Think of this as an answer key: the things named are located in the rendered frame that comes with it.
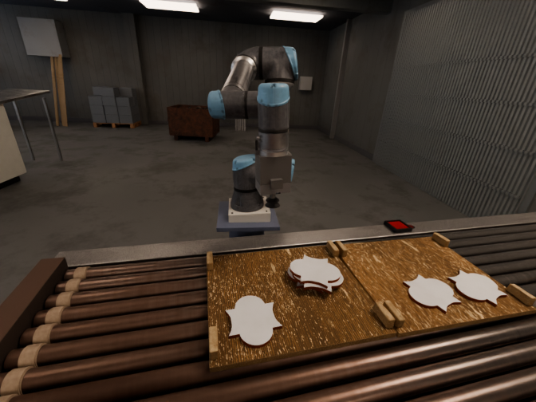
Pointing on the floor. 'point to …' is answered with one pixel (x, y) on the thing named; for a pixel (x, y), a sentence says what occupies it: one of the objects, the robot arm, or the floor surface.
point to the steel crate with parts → (191, 122)
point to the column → (243, 223)
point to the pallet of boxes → (114, 107)
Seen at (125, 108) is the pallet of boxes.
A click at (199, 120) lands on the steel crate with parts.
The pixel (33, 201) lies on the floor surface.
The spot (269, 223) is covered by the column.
